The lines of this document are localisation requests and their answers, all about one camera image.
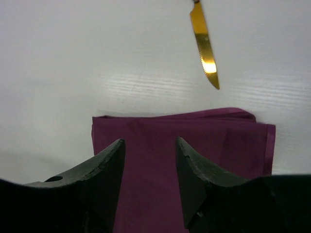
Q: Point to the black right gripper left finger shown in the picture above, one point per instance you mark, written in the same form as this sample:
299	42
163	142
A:
82	199

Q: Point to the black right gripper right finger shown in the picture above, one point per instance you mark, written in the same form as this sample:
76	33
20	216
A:
215	200

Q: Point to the purple cloth napkin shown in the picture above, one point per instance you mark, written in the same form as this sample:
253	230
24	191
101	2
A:
149	199

